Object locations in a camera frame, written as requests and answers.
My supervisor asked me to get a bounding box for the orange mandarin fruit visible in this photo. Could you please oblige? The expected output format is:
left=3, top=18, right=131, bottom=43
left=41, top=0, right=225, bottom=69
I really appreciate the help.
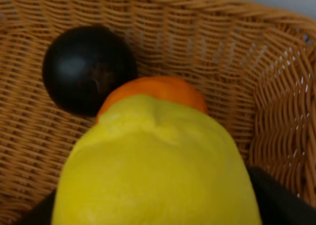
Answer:
left=96, top=76, right=208, bottom=123

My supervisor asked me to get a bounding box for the orange wicker basket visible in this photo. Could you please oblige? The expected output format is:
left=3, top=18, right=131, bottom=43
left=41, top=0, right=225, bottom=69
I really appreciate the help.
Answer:
left=0, top=0, right=316, bottom=225

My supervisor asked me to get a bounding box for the yellow lemon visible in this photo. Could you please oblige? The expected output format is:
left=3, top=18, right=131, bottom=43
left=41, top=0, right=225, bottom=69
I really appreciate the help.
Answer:
left=51, top=95, right=262, bottom=225

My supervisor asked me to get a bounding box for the dark purple mangosteen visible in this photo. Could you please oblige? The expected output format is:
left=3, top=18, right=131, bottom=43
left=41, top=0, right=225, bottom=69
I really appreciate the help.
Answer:
left=42, top=25, right=138, bottom=117

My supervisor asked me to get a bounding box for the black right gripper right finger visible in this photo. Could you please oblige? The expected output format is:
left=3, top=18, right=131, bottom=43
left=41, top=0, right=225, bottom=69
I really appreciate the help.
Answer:
left=247, top=167, right=316, bottom=225

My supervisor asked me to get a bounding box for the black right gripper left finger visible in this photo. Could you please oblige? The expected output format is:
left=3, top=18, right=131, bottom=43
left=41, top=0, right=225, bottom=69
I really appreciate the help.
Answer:
left=18, top=190, right=56, bottom=225

